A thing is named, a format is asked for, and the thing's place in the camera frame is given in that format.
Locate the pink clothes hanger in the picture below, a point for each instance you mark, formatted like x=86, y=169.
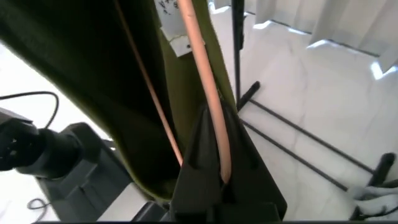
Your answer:
x=211, y=93

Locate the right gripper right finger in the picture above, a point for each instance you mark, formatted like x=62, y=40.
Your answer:
x=252, y=186

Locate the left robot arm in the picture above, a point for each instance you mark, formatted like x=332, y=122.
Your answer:
x=18, y=146

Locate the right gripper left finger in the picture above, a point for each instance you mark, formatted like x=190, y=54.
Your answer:
x=196, y=186

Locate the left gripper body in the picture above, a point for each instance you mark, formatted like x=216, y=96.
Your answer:
x=62, y=149

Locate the black clothes rack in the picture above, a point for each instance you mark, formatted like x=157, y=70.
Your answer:
x=237, y=46

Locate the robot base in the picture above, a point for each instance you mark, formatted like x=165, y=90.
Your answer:
x=93, y=193

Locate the green long-sleeved shirt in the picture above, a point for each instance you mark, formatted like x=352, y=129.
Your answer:
x=93, y=62

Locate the pale grey shorts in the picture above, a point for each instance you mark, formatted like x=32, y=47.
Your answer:
x=373, y=199

